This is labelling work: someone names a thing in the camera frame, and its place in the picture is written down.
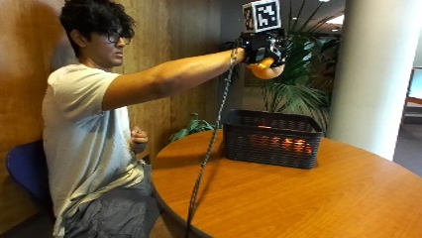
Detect black woven basket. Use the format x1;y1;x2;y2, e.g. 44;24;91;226
221;109;325;171

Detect the person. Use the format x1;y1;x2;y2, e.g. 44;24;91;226
41;0;248;238

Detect white marker cube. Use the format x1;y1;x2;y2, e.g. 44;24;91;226
241;0;284;34

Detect black braided cable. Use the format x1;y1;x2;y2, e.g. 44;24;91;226
184;39;242;238

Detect black eyeglasses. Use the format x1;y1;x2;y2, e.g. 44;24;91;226
103;29;135;46

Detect tall green palm plant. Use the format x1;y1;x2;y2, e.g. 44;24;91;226
258;0;344;133

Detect blue chair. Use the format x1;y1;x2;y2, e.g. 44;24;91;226
4;140;53;206

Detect orange fruit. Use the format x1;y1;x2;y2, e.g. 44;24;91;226
246;57;286;80
249;124;314;156

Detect white round column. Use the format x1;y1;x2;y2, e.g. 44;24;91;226
326;0;422;162

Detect small green leafy plant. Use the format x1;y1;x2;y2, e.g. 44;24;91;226
169;112;217;144

